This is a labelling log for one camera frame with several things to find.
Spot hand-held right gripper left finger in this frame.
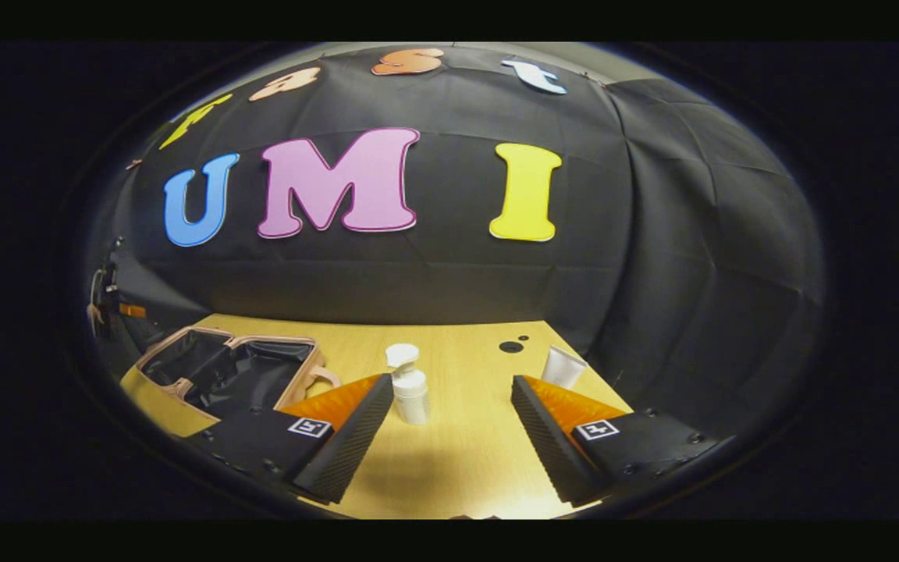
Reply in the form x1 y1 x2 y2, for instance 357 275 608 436
184 373 396 504

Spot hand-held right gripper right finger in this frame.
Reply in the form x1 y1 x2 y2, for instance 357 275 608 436
510 375 735 508

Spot white pump bottle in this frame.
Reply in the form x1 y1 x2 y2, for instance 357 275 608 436
385 343 432 426

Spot white squeeze tube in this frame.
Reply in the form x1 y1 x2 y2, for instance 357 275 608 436
540 346 588 390

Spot black backdrop cloth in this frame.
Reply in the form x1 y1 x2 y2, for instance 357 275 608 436
79 43 825 438

